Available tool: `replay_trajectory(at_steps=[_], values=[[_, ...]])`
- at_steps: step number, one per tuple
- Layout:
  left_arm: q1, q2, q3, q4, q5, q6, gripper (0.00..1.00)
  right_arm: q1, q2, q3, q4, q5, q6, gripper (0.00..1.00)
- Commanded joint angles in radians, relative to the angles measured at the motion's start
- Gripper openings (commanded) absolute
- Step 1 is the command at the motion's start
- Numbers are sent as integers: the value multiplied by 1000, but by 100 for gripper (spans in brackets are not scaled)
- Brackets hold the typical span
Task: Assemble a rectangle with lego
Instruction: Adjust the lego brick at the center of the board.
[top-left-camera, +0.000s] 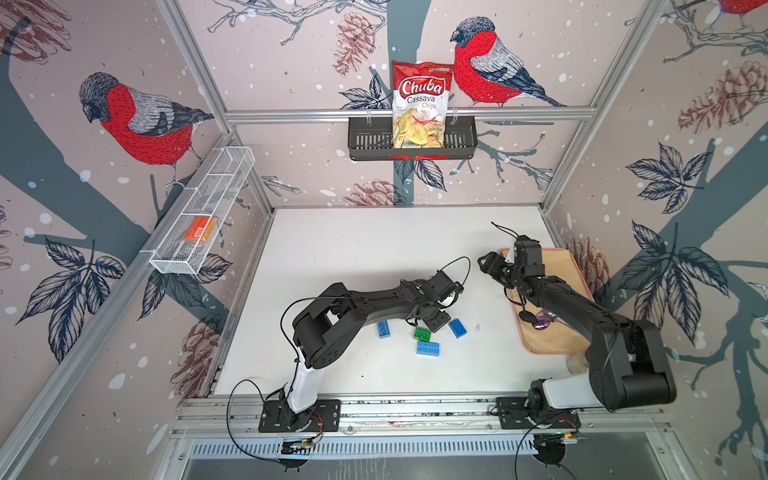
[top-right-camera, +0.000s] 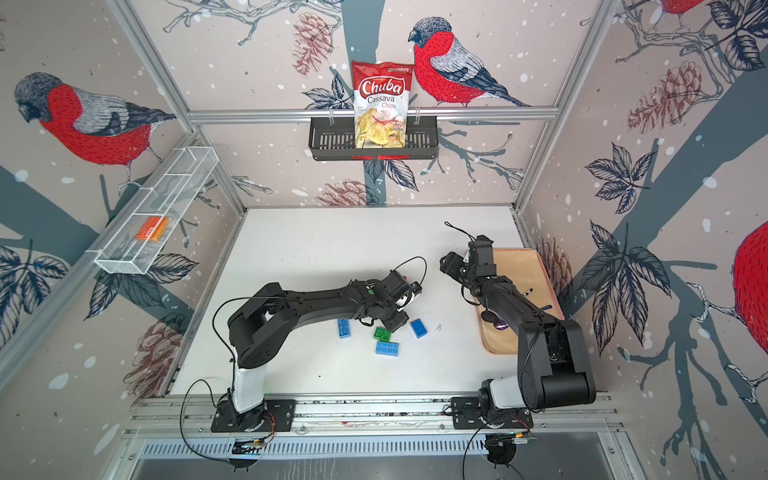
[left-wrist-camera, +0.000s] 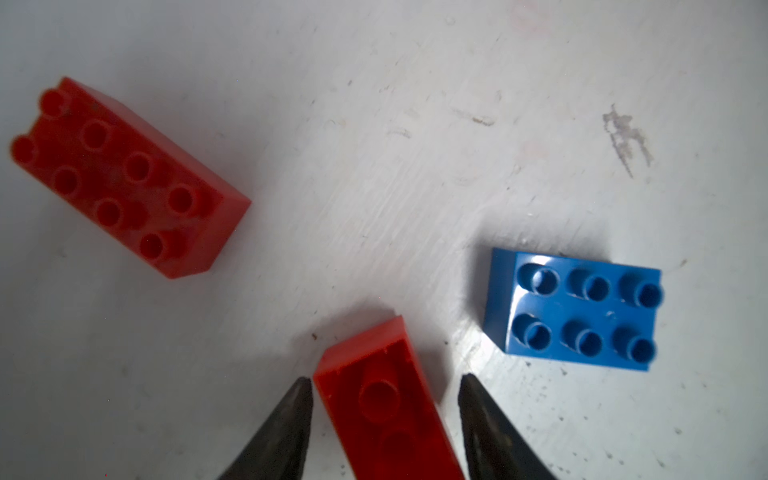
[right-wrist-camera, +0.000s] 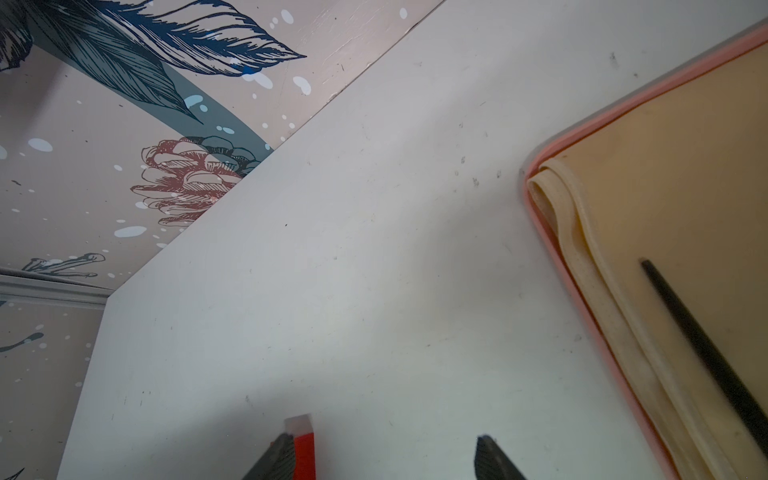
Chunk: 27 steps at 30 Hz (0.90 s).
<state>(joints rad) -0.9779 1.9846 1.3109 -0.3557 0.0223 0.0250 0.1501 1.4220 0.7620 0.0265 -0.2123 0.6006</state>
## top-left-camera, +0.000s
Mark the purple spoon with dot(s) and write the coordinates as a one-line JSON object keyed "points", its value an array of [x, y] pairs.
{"points": [[539, 321]]}

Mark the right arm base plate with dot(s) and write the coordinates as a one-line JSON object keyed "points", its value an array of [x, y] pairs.
{"points": [[517, 413]]}

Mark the blue square lego brick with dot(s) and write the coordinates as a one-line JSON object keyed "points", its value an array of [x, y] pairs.
{"points": [[457, 328]]}

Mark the white wire shelf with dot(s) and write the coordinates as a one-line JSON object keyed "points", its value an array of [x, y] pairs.
{"points": [[214, 196]]}

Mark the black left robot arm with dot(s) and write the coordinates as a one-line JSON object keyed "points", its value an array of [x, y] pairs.
{"points": [[324, 330]]}

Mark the black wire basket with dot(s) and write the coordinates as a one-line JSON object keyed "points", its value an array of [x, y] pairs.
{"points": [[372, 140]]}

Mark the orange red block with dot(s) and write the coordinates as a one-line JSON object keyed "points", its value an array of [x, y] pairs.
{"points": [[200, 229]]}

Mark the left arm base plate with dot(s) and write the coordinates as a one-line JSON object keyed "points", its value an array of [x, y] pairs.
{"points": [[322, 416]]}

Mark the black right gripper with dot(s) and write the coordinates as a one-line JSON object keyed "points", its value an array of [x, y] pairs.
{"points": [[491, 264]]}

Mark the green lego brick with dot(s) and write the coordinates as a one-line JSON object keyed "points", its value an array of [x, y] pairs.
{"points": [[422, 334]]}

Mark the light blue long lego brick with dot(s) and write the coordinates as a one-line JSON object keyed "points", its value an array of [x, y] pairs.
{"points": [[430, 349]]}

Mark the clear bottle black cap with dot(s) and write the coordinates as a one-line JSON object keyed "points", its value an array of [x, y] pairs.
{"points": [[578, 364]]}

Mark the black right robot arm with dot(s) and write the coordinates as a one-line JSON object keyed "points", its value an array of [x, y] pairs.
{"points": [[627, 366]]}

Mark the Chuba cassava chips bag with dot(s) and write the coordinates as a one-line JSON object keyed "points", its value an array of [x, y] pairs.
{"points": [[420, 104]]}

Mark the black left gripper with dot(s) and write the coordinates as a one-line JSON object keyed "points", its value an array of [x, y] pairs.
{"points": [[439, 323]]}

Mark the tan wooden tray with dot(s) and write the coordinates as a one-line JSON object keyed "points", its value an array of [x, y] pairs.
{"points": [[558, 338]]}

